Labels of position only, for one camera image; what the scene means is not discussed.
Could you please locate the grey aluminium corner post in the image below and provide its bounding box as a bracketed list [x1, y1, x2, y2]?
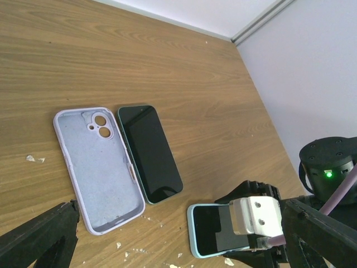
[230, 0, 295, 46]

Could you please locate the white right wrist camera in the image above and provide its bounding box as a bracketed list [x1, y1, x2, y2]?
[229, 196, 283, 237]

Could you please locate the phone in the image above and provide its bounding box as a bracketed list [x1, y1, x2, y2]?
[187, 204, 249, 259]
[53, 107, 146, 236]

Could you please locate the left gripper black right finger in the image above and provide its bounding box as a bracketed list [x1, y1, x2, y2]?
[282, 199, 356, 267]

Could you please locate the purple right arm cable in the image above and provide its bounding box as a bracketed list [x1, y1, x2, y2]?
[256, 161, 357, 248]

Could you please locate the black smartphone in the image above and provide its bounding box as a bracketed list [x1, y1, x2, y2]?
[117, 105, 184, 204]

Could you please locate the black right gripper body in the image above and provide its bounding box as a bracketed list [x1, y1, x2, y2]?
[215, 180, 288, 267]

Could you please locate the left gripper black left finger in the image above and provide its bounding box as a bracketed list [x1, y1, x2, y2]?
[1, 200, 80, 267]

